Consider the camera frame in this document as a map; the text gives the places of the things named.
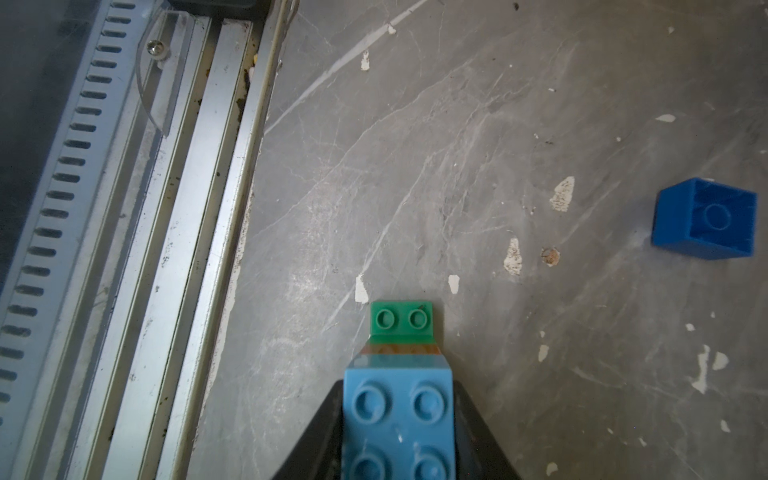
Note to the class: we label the brown lego brick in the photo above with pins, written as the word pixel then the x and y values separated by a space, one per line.
pixel 401 349

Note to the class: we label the aluminium rail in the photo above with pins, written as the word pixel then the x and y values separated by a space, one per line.
pixel 115 293

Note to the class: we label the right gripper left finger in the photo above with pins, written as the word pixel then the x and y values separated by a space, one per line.
pixel 317 453

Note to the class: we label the light blue lego brick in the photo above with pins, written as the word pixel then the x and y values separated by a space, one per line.
pixel 398 418

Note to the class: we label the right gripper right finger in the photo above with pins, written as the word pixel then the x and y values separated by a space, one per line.
pixel 478 454

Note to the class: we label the long green lego brick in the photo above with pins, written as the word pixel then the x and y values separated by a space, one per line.
pixel 402 322

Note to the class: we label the dark blue lego brick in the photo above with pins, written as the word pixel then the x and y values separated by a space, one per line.
pixel 705 219

